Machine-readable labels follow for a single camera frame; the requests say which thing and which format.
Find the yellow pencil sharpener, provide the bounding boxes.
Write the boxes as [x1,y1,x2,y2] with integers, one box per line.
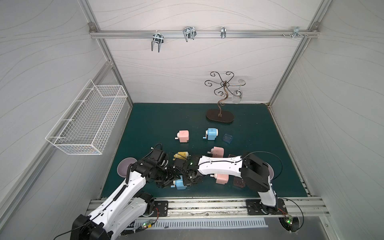
[173,152,190,161]

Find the blue sharpener front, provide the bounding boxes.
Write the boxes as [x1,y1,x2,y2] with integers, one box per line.
[171,176,187,190]

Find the blue sharpener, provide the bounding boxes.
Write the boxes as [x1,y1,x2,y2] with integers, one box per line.
[203,128,219,141]
[171,176,187,190]

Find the pink sharpener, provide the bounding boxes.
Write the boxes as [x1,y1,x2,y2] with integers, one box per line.
[175,130,190,143]
[214,174,229,185]
[207,147,225,158]

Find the blue sharpener back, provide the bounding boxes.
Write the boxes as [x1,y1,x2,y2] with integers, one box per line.
[203,128,219,141]

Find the clear blue tray back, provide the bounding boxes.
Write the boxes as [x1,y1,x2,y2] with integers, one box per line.
[223,134,234,144]

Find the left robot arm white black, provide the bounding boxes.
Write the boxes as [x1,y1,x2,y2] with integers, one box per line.
[70,148,179,240]

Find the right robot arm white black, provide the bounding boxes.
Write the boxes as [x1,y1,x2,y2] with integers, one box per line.
[174,152,278,214]

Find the pink sharpener front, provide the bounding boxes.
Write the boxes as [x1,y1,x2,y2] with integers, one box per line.
[214,174,229,185]

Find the clear dark red tray front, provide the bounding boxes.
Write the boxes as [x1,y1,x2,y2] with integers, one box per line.
[233,177,246,189]

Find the purple bowl left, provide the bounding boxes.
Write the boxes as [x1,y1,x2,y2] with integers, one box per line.
[117,157,137,178]

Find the purple bowl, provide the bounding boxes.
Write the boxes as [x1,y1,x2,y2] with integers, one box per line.
[268,164,275,181]
[117,157,137,178]

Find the dark green table mat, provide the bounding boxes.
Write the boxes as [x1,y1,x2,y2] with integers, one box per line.
[101,103,307,198]

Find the brown scroll metal stand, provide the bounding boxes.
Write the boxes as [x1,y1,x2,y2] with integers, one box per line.
[204,71,235,124]

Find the purple bowl right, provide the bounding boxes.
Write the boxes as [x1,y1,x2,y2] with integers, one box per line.
[268,164,275,181]

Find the clear wine glass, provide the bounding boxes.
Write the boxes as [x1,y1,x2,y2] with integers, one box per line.
[232,80,246,104]

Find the metal hook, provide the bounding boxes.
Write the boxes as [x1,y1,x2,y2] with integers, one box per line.
[183,27,197,42]
[282,27,309,39]
[151,33,164,53]
[221,27,227,39]

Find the metal hook right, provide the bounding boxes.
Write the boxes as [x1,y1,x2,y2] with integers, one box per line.
[282,27,309,39]

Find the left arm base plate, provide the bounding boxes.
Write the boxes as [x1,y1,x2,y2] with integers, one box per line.
[143,200,169,218]

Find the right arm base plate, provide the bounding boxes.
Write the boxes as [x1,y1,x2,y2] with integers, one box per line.
[246,199,288,216]

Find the white wire basket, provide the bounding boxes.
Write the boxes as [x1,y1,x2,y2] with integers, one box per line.
[45,80,128,155]

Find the aluminium front rail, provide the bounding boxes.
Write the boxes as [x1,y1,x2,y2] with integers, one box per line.
[83,196,331,222]

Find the aluminium crossbar rail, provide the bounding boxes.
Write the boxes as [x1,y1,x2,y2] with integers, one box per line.
[90,29,320,39]

